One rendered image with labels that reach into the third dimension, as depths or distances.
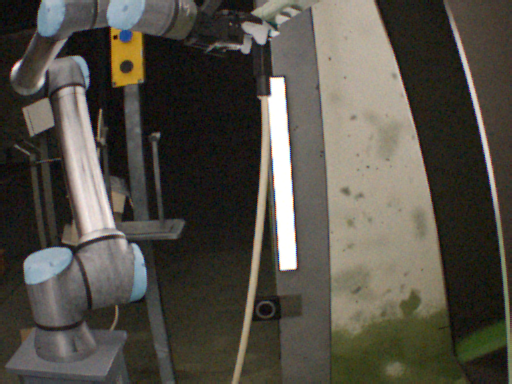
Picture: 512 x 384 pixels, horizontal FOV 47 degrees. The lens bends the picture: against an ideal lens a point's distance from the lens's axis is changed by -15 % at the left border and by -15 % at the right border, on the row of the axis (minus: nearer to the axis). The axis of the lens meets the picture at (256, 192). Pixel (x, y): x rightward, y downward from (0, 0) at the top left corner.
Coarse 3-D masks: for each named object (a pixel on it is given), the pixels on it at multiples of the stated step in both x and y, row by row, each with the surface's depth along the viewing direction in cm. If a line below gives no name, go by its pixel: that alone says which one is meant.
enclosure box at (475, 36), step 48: (384, 0) 155; (432, 0) 155; (480, 0) 97; (432, 48) 157; (480, 48) 99; (432, 96) 160; (480, 96) 100; (432, 144) 162; (480, 144) 163; (432, 192) 165; (480, 192) 165; (480, 240) 168; (480, 288) 171; (480, 336) 174
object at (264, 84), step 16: (272, 0) 133; (288, 0) 129; (304, 0) 126; (320, 0) 126; (272, 16) 134; (288, 16) 133; (256, 48) 138; (256, 64) 137; (272, 64) 138; (272, 96) 136
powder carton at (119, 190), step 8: (104, 176) 402; (112, 176) 403; (112, 184) 404; (120, 184) 405; (112, 192) 366; (120, 192) 367; (128, 192) 370; (120, 200) 367; (120, 208) 365; (120, 216) 372; (72, 224) 371; (72, 232) 366; (72, 240) 367
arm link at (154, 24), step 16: (112, 0) 120; (128, 0) 115; (144, 0) 117; (160, 0) 119; (176, 0) 122; (112, 16) 119; (128, 16) 116; (144, 16) 118; (160, 16) 120; (176, 16) 122; (144, 32) 122; (160, 32) 123
